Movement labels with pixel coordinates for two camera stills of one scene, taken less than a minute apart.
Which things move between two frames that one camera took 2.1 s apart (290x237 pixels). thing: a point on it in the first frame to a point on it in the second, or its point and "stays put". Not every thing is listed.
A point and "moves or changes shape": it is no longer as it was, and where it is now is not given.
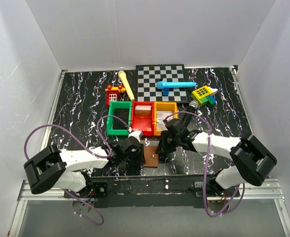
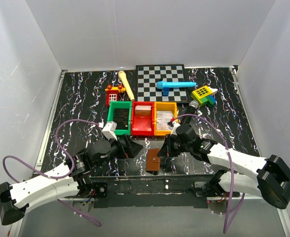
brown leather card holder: x=152 y=159 moves or changes shape
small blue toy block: x=165 y=91 stays put
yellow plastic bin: x=163 y=111 stays put
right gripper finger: x=164 y=154 to x=168 y=164
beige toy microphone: x=123 y=77 stays put
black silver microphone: x=193 y=106 stays put
